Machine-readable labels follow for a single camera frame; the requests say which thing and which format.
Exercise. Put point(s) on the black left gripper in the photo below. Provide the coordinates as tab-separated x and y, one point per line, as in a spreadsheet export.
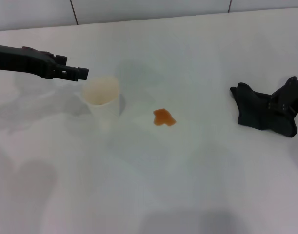
22	61

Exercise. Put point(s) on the dark blue rag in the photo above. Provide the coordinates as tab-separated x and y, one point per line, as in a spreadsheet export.
251	109

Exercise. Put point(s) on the white paper cup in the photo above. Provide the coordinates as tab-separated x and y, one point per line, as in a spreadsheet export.
102	95

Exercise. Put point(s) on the white tablecloth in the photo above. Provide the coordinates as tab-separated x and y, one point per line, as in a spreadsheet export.
163	182

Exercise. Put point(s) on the brown water stain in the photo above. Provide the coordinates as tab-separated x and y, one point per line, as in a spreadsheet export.
163	117

